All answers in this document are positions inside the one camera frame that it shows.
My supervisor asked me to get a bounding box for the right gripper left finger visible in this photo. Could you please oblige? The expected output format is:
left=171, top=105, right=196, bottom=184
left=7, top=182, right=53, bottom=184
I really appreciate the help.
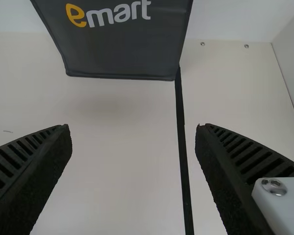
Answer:
left=0, top=123, right=72, bottom=235

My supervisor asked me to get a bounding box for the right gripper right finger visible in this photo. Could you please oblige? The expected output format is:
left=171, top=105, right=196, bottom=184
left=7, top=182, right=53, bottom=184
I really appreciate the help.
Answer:
left=195, top=123, right=294, bottom=235

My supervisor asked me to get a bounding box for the black strip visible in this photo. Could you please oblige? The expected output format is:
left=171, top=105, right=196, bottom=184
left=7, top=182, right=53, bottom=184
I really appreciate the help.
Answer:
left=173, top=65, right=195, bottom=235

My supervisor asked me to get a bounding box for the dark grey bag with straps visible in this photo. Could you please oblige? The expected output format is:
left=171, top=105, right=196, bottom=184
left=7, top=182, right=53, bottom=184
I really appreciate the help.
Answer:
left=30, top=0, right=192, bottom=83

